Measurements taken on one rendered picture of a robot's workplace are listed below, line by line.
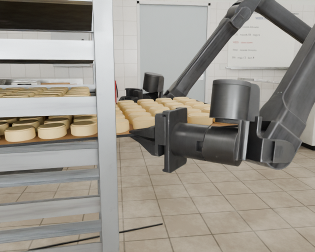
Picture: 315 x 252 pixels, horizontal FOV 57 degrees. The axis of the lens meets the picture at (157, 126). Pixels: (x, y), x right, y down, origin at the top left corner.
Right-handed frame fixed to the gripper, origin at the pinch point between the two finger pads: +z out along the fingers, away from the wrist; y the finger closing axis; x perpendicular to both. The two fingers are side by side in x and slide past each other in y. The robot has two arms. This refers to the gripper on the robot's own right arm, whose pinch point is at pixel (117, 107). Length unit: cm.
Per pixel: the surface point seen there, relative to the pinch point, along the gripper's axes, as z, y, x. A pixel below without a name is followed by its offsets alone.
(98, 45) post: 34.1, 15.8, 26.1
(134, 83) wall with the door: -286, -17, -211
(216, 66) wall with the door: -370, 7, -114
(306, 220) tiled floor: -159, -103, 44
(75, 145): 8.3, -11.8, -10.6
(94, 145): 4.1, -12.2, -6.5
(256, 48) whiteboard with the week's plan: -411, 35, -65
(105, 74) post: 33.6, 11.5, 26.7
